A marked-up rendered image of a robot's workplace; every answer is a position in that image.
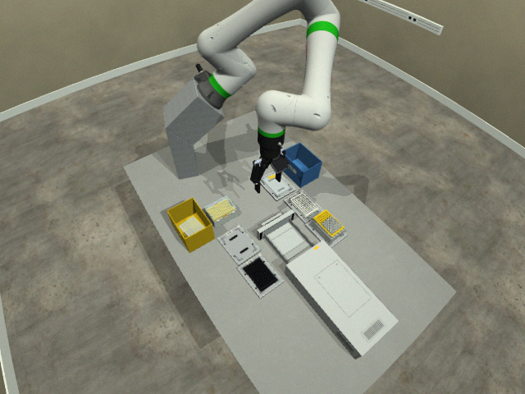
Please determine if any yellow waste bin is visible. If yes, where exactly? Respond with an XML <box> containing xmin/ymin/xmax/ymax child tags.
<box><xmin>167</xmin><ymin>197</ymin><xmax>215</xmax><ymax>253</ymax></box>

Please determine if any blue open bin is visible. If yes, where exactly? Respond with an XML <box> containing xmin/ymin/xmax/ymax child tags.
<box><xmin>284</xmin><ymin>143</ymin><xmax>322</xmax><ymax>188</ymax></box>

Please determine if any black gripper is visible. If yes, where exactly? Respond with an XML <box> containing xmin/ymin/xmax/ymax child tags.
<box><xmin>250</xmin><ymin>145</ymin><xmax>286</xmax><ymax>193</ymax></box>

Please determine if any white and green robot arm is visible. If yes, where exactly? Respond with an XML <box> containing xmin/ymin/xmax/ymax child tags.
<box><xmin>194</xmin><ymin>0</ymin><xmax>340</xmax><ymax>149</ymax></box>

